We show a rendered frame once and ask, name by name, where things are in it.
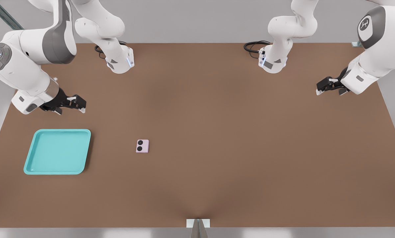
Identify pale blue-green tray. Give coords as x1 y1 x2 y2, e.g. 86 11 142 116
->
23 129 92 175

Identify pale lilac phone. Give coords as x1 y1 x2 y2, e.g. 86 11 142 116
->
136 139 150 154

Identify black cable loop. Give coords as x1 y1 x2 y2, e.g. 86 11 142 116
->
95 41 128 60
244 40 272 60

